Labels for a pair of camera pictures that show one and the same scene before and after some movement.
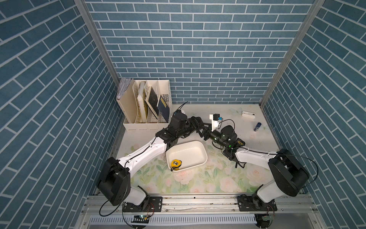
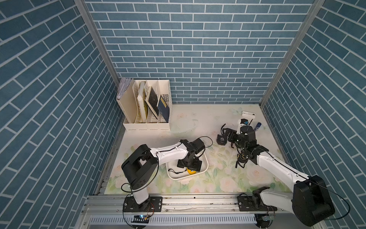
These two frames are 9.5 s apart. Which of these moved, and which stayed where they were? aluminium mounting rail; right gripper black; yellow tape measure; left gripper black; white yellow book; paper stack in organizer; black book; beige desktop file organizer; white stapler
Moved: right gripper black; yellow tape measure; left gripper black
Stayed: paper stack in organizer; white yellow book; black book; aluminium mounting rail; beige desktop file organizer; white stapler
